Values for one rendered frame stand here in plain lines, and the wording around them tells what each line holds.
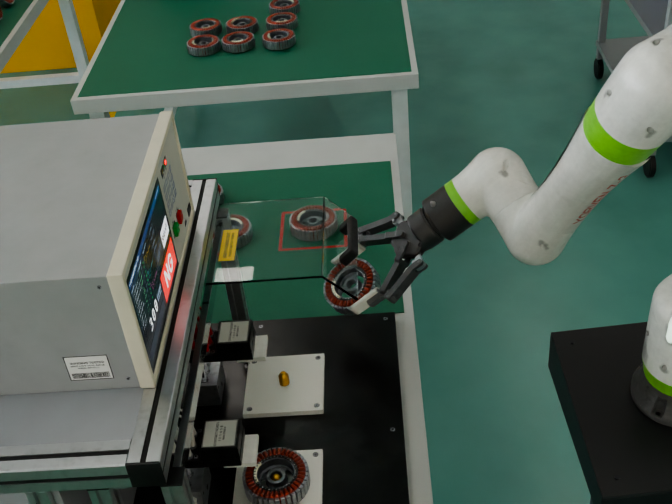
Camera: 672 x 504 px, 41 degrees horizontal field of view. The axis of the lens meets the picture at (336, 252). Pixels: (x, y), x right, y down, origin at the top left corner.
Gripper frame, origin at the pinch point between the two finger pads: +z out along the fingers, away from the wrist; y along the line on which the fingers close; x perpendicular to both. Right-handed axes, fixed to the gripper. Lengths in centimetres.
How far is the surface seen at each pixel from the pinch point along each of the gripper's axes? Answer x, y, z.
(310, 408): 2.4, -20.1, 16.1
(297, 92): -49, 110, 12
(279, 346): -1.7, -1.3, 20.5
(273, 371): 2.5, -8.5, 21.1
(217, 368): 11.7, -7.0, 27.2
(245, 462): 21.9, -33.8, 20.0
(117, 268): 63, -24, 4
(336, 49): -60, 128, -3
